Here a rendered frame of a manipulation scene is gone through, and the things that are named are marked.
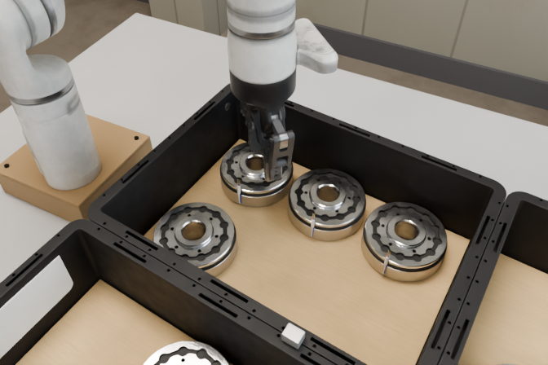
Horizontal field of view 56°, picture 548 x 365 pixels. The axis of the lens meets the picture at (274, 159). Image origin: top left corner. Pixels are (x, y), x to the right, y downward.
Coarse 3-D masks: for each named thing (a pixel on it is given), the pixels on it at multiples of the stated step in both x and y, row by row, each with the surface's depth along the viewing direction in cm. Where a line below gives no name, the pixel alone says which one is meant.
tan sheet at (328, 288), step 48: (192, 192) 74; (240, 240) 68; (288, 240) 68; (336, 240) 68; (240, 288) 63; (288, 288) 63; (336, 288) 63; (384, 288) 63; (432, 288) 63; (336, 336) 58; (384, 336) 58
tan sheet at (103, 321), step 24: (96, 288) 63; (72, 312) 60; (96, 312) 60; (120, 312) 60; (144, 312) 60; (48, 336) 58; (72, 336) 58; (96, 336) 58; (120, 336) 58; (144, 336) 58; (168, 336) 58; (24, 360) 56; (48, 360) 56; (72, 360) 56; (96, 360) 56; (120, 360) 56; (144, 360) 56
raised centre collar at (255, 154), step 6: (246, 156) 73; (252, 156) 74; (258, 156) 74; (240, 162) 73; (246, 162) 73; (240, 168) 72; (246, 168) 72; (246, 174) 71; (252, 174) 71; (258, 174) 71
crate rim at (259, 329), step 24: (48, 240) 55; (96, 240) 56; (120, 240) 55; (24, 264) 53; (144, 264) 53; (0, 288) 51; (192, 288) 51; (216, 312) 50; (240, 312) 49; (264, 336) 48; (312, 360) 46
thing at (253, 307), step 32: (224, 96) 73; (192, 128) 69; (352, 128) 68; (416, 160) 65; (480, 224) 57; (160, 256) 54; (480, 256) 54; (224, 288) 52; (288, 320) 49; (448, 320) 49; (320, 352) 47
